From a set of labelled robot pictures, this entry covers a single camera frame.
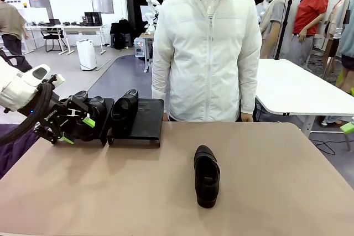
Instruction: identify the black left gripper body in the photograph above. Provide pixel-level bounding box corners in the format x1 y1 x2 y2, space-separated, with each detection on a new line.
35 96 80 138

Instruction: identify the black strap leather shoe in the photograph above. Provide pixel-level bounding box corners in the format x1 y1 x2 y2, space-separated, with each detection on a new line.
193 144 221 209
110 88 139 137

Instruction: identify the person's right forearm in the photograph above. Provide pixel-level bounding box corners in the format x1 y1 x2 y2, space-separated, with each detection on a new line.
151 61 172 115

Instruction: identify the person's left forearm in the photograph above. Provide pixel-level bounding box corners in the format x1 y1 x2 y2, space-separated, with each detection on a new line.
237 61 262 115

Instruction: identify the black metal shoe stand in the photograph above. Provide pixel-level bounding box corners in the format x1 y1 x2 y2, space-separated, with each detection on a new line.
70 97 115 147
107 98 164 148

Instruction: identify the neon yellow garment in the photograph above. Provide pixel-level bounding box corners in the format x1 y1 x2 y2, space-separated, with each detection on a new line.
335 69 354 96

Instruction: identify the dark gray floor mat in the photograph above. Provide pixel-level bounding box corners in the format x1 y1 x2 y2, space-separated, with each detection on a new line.
87 54 155 101

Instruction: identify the purple cloth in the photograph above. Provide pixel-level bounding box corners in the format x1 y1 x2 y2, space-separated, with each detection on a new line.
0 124 42 179

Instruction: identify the large white table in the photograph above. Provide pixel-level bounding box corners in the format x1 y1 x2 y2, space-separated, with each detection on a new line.
254 58 354 139

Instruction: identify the white air purifier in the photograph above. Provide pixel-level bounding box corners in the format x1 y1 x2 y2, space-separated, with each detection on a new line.
76 39 98 71

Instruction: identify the black office chair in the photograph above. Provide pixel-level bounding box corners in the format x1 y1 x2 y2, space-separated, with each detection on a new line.
40 27 69 54

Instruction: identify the light blue hanging garment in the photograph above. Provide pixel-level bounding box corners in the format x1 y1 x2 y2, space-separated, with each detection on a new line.
339 12 354 57

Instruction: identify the white office desk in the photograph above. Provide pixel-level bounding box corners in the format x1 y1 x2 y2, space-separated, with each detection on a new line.
65 23 108 55
24 24 75 55

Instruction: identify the lit computer case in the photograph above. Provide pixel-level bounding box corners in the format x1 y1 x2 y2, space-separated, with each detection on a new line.
134 36 147 59

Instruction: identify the black backpack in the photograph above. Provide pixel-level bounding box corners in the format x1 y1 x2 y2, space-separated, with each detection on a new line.
110 18 132 38

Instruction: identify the black computer tower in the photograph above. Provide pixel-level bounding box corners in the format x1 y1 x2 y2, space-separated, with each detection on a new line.
84 12 102 26

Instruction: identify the person in beige shirt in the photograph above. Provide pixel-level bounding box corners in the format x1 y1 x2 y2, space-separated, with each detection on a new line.
0 0 33 72

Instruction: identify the beige hanging garment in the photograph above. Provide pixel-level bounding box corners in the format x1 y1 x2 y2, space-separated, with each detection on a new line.
325 0 346 40

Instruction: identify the gray board with red sign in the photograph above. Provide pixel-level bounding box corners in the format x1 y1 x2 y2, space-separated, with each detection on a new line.
27 0 55 20

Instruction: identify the person in gray t-shirt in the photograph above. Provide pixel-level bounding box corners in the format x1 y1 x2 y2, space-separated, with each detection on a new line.
259 0 299 60

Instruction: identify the person in white jacket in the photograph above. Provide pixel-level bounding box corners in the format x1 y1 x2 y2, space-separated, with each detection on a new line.
151 0 262 123

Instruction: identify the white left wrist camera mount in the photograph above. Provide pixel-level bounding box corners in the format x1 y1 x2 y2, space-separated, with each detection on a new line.
48 74 66 89

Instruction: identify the tall black camera tripod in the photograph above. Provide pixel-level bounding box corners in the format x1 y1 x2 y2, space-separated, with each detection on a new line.
274 0 296 61

